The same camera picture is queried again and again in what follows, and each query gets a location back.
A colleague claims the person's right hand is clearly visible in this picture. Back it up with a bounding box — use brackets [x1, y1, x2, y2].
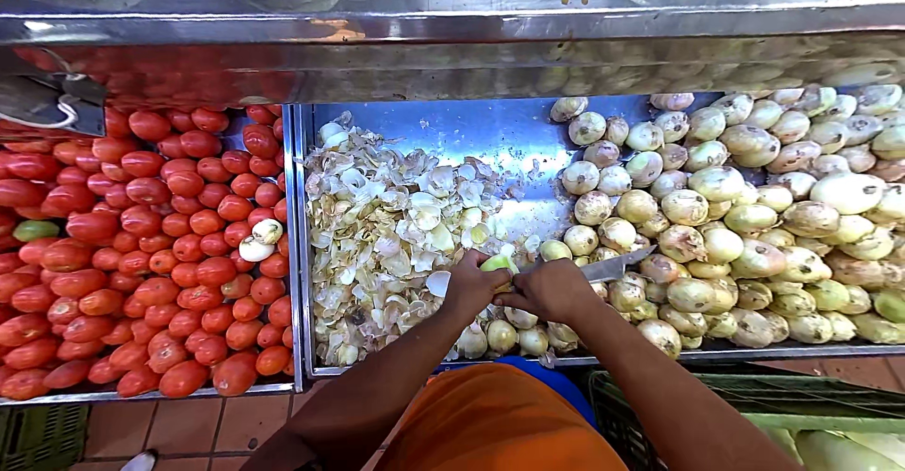
[493, 258, 603, 326]

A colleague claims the person's left hand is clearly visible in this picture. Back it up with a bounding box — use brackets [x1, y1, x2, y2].
[442, 249, 515, 325]

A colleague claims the peeled pale green onion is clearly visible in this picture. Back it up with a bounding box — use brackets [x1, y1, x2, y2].
[479, 244, 520, 294]

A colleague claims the knife with metal blade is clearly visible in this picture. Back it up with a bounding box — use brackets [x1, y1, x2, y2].
[578, 245, 657, 284]

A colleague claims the person's left forearm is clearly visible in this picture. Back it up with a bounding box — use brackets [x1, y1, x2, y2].
[240, 304, 470, 471]

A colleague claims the person's right forearm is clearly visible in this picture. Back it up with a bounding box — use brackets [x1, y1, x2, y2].
[570, 297, 805, 471]

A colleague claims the pile of onion peels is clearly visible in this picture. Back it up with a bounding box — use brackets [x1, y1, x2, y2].
[304, 111, 542, 367]

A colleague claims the person's body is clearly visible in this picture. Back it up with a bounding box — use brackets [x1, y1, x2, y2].
[372, 356, 629, 471]

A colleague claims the metal tray under onions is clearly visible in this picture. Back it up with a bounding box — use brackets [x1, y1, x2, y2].
[293, 86, 905, 379]

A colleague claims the black plastic crate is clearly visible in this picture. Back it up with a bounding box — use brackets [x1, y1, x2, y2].
[588, 366, 669, 471]

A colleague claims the metal tray under tomatoes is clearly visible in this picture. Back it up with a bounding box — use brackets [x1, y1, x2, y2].
[0, 104, 304, 407]

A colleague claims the pile of white onions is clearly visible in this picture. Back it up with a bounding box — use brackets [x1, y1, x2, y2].
[456, 83, 905, 359]

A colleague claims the small peeled white bulb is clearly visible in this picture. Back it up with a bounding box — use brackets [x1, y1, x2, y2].
[252, 218, 284, 246]
[238, 235, 275, 263]

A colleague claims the metal shelf with shiny edge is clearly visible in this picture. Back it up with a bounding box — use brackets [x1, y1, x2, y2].
[0, 0, 905, 111]

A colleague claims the green slatted crate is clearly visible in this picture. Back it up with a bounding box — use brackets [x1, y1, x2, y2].
[654, 371, 905, 435]

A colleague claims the pile of red tomatoes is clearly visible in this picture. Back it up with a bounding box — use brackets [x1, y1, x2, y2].
[0, 105, 294, 400]

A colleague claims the pile of pale green vegetables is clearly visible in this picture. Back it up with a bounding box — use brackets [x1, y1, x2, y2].
[758, 425, 905, 471]

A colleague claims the white shoe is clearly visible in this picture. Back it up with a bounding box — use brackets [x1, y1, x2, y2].
[119, 449, 158, 471]

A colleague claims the green tomato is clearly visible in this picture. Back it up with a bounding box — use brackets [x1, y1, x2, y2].
[13, 220, 60, 242]

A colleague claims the green plastic crate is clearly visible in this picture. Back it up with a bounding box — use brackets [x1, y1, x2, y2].
[0, 402, 91, 471]

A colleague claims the white cable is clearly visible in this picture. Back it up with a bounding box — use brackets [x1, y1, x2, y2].
[0, 94, 79, 130]

